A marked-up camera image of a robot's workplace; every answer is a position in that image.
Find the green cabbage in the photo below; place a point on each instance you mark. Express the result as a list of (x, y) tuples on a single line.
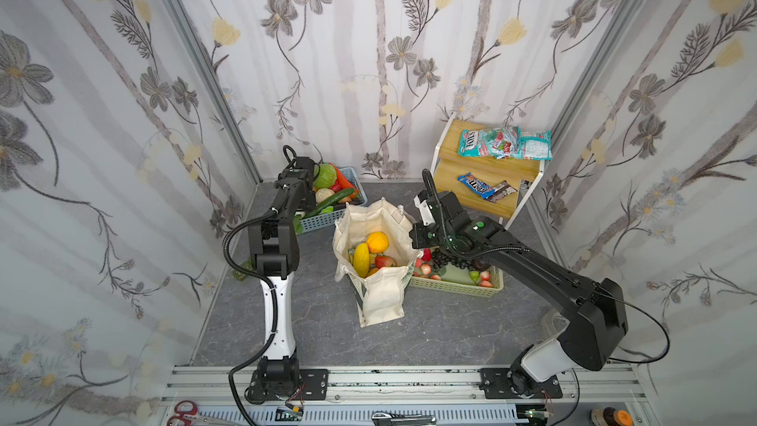
[(326, 176)]

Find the green cucumber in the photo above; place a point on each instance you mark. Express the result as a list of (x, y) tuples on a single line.
[(328, 202)]

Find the orange capped bottle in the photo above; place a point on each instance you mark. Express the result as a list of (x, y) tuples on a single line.
[(610, 416)]

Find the white wooden two-tier shelf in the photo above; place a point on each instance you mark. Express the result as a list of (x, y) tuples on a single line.
[(448, 165)]

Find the blue plastic vegetable basket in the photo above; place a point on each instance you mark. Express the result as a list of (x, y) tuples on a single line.
[(330, 215)]

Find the red handled scissors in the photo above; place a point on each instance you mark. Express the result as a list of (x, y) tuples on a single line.
[(186, 413)]

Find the white garlic bulb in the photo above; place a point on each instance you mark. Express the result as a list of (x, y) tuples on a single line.
[(323, 194)]

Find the yellow orange citrus fruit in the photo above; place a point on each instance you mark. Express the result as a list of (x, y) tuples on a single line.
[(378, 242)]

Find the red green candy packet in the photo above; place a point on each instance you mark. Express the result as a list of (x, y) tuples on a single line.
[(496, 142)]

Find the red peach fruit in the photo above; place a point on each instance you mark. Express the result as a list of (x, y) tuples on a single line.
[(384, 261)]

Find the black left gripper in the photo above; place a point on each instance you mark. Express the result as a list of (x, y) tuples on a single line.
[(302, 172)]

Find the blue chocolate bar packet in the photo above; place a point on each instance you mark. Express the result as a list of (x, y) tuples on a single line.
[(477, 186)]

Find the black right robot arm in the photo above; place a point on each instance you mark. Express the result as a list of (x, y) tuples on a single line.
[(595, 311)]

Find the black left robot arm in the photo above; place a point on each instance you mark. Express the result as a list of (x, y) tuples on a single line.
[(275, 253)]

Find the green plastic fruit basket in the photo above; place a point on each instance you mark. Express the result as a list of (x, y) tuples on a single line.
[(437, 271)]

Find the small green block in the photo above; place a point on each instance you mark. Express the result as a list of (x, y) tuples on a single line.
[(239, 275)]

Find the brown snack bar packet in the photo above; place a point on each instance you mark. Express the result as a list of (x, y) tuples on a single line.
[(501, 191)]

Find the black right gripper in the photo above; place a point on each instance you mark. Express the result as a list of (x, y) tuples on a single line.
[(429, 228)]

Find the teal white snack packet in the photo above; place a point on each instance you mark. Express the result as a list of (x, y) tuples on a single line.
[(536, 146)]

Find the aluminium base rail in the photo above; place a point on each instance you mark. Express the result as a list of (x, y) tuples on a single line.
[(449, 395)]

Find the cream canvas grocery bag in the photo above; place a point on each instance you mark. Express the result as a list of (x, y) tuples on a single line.
[(379, 296)]

